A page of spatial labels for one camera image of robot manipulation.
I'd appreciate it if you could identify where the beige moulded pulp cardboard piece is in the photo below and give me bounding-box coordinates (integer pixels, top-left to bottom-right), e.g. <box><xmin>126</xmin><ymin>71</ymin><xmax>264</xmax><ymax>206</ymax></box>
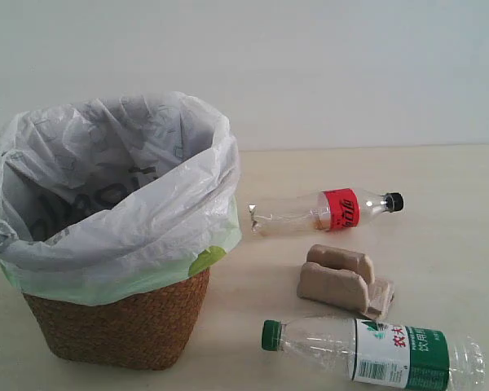
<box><xmin>297</xmin><ymin>244</ymin><xmax>394</xmax><ymax>321</ymax></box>

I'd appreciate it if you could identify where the clear bottle green label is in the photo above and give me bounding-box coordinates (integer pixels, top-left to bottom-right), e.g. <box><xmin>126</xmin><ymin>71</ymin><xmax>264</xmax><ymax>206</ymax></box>
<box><xmin>261</xmin><ymin>316</ymin><xmax>485</xmax><ymax>390</ymax></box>

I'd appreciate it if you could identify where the white green plastic bin liner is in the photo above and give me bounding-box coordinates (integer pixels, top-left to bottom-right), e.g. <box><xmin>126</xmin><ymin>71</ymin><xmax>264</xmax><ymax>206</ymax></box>
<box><xmin>0</xmin><ymin>92</ymin><xmax>241</xmax><ymax>305</ymax></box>

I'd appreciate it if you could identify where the woven wicker waste basket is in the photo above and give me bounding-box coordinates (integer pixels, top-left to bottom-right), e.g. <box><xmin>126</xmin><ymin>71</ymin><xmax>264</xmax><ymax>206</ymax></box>
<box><xmin>24</xmin><ymin>270</ymin><xmax>209</xmax><ymax>371</ymax></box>

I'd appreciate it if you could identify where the clear bottle red label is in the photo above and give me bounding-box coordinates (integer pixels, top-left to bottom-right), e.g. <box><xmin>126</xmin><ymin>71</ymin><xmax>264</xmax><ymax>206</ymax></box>
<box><xmin>248</xmin><ymin>187</ymin><xmax>404</xmax><ymax>236</ymax></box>

